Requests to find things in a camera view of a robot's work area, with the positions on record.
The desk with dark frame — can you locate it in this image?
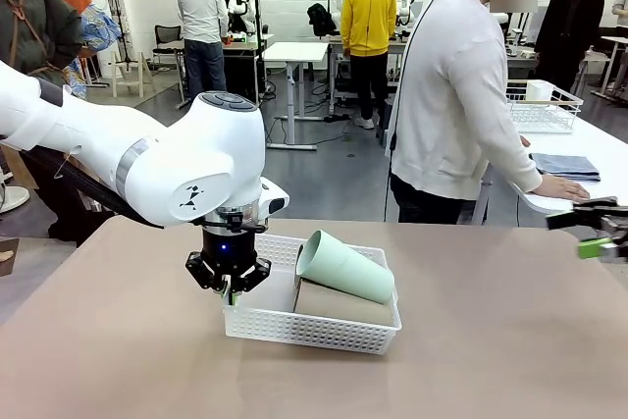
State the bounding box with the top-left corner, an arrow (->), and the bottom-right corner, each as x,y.
220,31 -> 276,101

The desk with white frame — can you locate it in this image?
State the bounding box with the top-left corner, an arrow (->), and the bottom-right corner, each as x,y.
327,33 -> 408,116

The white wire dish rack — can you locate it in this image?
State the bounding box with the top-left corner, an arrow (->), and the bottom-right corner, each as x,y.
504,79 -> 585,134

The black cable hose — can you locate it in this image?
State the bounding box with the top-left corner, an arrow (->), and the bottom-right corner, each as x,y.
19,146 -> 166,232

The large white table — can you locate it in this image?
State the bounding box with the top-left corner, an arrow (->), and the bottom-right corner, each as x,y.
483,79 -> 628,224

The black bag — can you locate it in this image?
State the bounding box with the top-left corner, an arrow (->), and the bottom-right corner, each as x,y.
306,2 -> 339,38

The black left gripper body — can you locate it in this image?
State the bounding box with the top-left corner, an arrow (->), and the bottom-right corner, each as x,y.
200,227 -> 259,292

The brown paper cup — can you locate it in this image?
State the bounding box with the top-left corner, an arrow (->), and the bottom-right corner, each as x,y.
292,277 -> 396,328

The person in orange blue clothes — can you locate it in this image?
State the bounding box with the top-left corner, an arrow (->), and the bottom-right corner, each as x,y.
22,0 -> 124,99

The person in light top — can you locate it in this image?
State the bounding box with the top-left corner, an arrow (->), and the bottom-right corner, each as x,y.
610,0 -> 628,30

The white perforated plastic basket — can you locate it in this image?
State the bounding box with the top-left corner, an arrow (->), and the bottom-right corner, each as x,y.
221,232 -> 403,356

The white round fan base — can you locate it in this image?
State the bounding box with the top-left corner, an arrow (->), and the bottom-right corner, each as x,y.
0,183 -> 31,215

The black office chair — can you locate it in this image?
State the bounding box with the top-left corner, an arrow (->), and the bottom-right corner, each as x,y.
152,24 -> 186,70

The brown wooden board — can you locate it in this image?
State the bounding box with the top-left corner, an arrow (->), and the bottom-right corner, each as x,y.
0,236 -> 21,278

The person in yellow hoodie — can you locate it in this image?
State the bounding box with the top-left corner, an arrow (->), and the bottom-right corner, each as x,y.
340,0 -> 398,131

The seated person in dark clothes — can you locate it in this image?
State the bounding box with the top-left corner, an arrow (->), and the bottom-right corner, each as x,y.
210,0 -> 247,33

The mint green cup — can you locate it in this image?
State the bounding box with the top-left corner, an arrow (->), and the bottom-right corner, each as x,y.
295,229 -> 396,306

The person in grey green jacket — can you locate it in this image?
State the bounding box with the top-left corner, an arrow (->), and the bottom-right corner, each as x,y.
0,0 -> 107,243

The grey blue cloth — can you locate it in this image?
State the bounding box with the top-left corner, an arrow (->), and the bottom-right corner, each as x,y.
529,152 -> 602,183

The wooden step stool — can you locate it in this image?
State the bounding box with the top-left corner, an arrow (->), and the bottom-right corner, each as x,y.
108,49 -> 157,99

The person's right forearm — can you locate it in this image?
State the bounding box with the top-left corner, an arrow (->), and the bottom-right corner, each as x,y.
483,133 -> 545,197

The person in white shirt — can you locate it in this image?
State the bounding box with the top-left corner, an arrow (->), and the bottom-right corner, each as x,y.
177,0 -> 230,102

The person's right hand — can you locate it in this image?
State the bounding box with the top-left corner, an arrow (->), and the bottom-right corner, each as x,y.
532,174 -> 591,202

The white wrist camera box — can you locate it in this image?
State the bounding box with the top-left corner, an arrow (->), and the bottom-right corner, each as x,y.
258,178 -> 291,220

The white height-adjustable desk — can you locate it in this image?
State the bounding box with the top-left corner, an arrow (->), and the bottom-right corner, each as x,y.
262,40 -> 330,151

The person in white sweater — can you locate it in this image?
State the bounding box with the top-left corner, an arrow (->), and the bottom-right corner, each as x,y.
385,0 -> 593,225

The person in black outfit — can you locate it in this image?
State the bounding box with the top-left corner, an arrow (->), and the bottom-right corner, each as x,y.
533,0 -> 607,94

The white plastic container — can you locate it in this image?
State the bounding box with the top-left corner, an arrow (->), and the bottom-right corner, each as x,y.
525,79 -> 555,102

